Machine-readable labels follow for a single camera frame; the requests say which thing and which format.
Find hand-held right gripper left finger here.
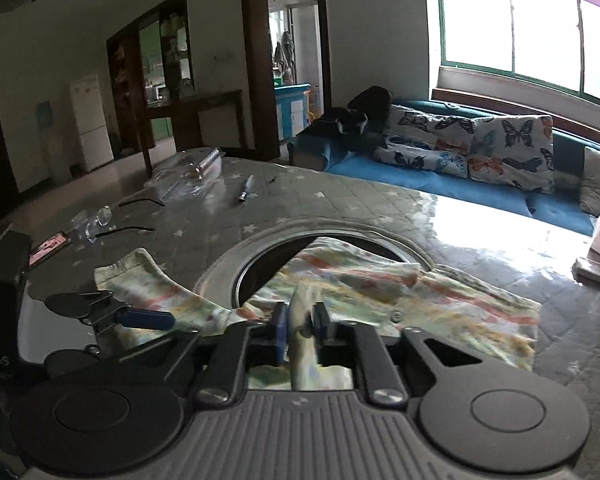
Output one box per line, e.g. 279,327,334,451
152,304,287,407

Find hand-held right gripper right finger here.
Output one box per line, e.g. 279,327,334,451
314,303,473,407

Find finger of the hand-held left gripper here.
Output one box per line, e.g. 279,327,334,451
46,344,106,377
45,290,176,333

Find floral patterned garment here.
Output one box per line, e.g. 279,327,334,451
94,236,542,391

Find hanging clothes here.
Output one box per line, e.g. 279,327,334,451
273,31,297,86

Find smartphone with pink screen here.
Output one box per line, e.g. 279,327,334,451
29,231,72,267

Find crumpled clear plastic bag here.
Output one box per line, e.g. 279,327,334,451
69,205,115,245

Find clear plastic package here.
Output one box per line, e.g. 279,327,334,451
147,147,227,198

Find blue sofa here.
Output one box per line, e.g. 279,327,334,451
286,99,600,237

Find dark clothing pile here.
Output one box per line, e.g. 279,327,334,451
300,85,395,155

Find white refrigerator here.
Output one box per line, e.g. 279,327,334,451
69,74,116,173

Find butterfly print pillow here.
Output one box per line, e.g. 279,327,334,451
466,115,557,195
372,104,477,179

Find dark wooden side table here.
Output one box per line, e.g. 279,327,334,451
172,89,247,157

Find blue and white cabinet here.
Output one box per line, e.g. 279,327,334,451
274,83,312,140

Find dark wooden shelf cabinet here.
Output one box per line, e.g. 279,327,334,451
106,0,202,162

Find green framed window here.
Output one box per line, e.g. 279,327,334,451
436,0,600,113

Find dark wooden door frame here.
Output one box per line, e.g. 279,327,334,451
239,0,332,157

